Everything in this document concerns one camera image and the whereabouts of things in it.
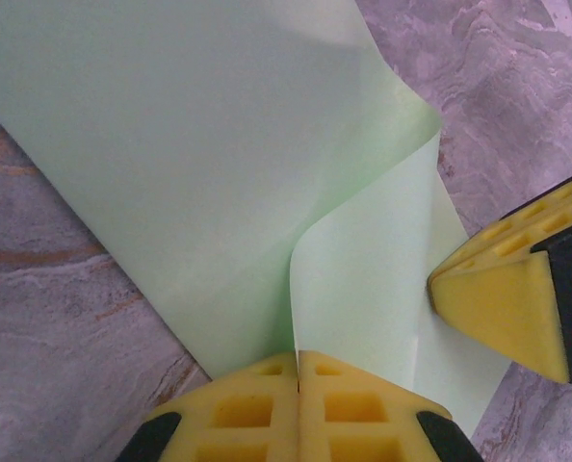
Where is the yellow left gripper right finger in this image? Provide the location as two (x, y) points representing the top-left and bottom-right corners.
(298, 350), (482, 462)

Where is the light green paper sheet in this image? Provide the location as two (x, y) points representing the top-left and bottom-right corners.
(0, 0), (511, 437)

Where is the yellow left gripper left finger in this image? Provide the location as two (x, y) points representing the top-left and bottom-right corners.
(117, 350), (299, 462)

